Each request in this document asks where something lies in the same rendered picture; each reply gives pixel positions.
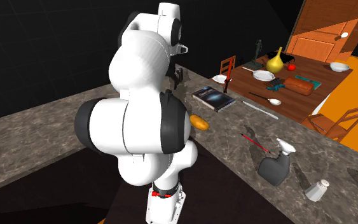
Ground dark hardcover book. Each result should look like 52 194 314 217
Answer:
191 86 237 113

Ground white plate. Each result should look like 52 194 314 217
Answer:
211 74 229 85

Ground red upright tool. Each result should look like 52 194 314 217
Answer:
223 58 234 94

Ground orange bread loaf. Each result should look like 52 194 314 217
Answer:
189 114 210 131

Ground wooden chair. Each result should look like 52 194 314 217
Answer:
219 55 237 76
300 102 358 144

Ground dark standing figure statue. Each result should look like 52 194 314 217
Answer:
243 39 265 71

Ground white frying pan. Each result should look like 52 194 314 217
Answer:
242 66 276 82

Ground long white knife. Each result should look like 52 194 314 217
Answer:
242 101 280 120

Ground teal crumpled cloth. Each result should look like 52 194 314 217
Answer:
265 78 287 92

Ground yellow gourd vase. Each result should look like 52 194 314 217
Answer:
265 46 284 74

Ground red pen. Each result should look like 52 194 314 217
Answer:
240 132 271 154

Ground black flat tray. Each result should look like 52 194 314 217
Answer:
266 50 296 64

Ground brown bread loaf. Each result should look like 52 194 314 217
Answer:
283 76 315 97

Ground grey spray bottle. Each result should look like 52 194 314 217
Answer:
257 137 297 187

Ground teal book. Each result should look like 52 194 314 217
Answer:
294 74 322 90

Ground brown wooden dining table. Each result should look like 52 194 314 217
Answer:
224 53 354 124

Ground orange wooden door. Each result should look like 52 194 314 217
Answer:
285 0 358 63

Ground white bowl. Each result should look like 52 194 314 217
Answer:
329 61 351 73

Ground white salt shaker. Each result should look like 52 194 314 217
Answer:
305 179 331 203

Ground white spoon dark handle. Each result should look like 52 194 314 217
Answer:
248 91 282 106

